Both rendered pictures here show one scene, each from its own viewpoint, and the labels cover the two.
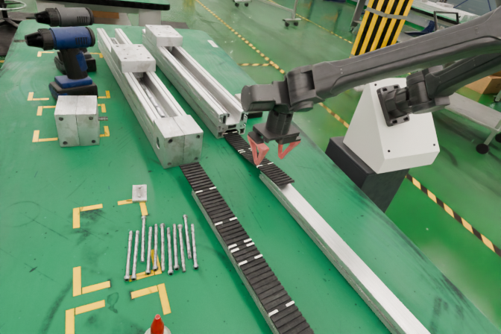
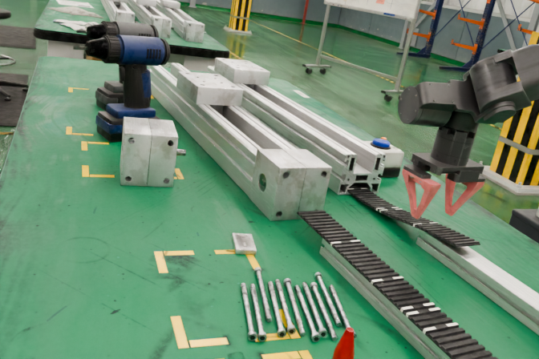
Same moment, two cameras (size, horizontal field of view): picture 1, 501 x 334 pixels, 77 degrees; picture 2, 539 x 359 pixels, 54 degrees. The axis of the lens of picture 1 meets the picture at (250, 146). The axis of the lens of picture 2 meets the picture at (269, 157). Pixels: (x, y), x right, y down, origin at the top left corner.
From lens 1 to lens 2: 0.25 m
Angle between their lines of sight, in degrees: 17
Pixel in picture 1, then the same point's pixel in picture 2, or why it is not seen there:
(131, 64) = (210, 92)
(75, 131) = (146, 162)
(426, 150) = not seen: outside the picture
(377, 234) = not seen: outside the picture
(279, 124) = (456, 149)
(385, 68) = not seen: outside the picture
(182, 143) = (301, 181)
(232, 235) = (403, 296)
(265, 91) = (441, 91)
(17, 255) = (90, 293)
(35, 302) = (127, 348)
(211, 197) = (355, 251)
